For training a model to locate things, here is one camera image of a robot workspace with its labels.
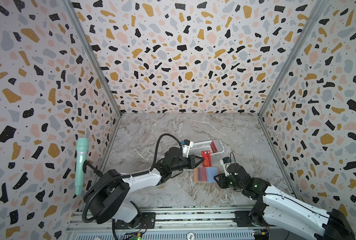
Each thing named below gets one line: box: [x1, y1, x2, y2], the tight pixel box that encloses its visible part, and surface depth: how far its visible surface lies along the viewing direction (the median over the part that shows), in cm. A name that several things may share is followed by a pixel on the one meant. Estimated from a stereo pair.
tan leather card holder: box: [193, 166, 220, 184], surface depth 91 cm
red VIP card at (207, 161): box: [201, 150, 212, 168], surface depth 81 cm
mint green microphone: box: [75, 137, 89, 196], surface depth 64 cm
